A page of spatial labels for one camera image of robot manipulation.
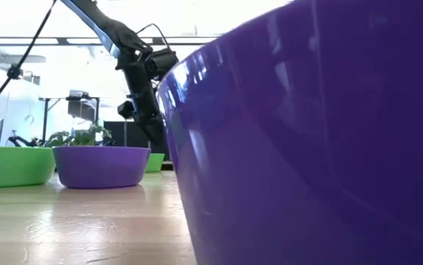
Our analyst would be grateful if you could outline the green plastic bowl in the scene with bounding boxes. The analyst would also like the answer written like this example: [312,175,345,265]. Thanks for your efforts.
[0,146,57,190]
[144,152,166,174]

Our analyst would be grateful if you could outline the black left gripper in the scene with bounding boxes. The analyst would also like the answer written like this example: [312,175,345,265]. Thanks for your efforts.
[115,51,171,149]

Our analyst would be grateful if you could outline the black-legged background desk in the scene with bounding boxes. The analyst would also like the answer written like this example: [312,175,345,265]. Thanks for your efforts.
[38,90,102,143]

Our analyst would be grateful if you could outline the black partition panel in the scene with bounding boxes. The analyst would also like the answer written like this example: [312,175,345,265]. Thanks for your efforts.
[102,120,171,163]

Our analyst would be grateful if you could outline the dark purple plastic bowl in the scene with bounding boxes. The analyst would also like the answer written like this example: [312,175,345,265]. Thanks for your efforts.
[157,0,423,265]

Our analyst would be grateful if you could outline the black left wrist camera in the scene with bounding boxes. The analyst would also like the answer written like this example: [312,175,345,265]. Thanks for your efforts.
[117,99,136,120]

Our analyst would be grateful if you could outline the green plant in white pot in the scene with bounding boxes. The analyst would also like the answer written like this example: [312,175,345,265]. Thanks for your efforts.
[43,123,116,148]

